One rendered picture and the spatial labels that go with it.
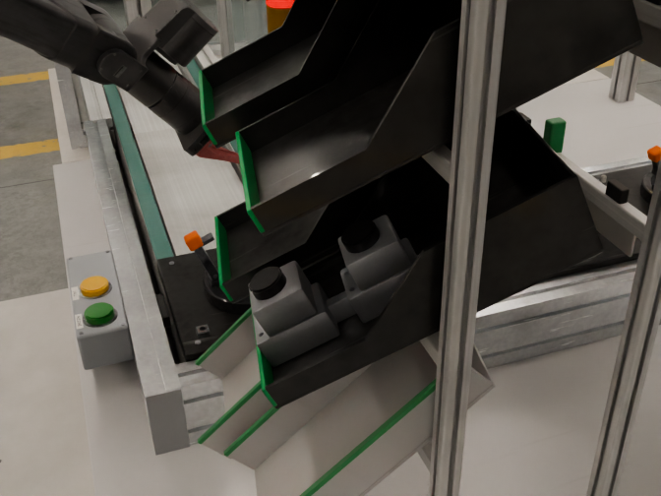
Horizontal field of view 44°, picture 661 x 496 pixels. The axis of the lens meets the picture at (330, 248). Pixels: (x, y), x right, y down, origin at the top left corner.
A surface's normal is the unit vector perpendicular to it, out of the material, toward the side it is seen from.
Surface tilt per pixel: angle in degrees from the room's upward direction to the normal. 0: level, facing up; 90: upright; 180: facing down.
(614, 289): 90
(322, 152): 25
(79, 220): 0
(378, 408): 45
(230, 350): 90
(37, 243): 0
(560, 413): 0
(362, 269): 90
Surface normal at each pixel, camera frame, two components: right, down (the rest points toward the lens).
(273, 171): -0.43, -0.72
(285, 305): 0.16, 0.53
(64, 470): -0.02, -0.84
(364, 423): -0.71, -0.53
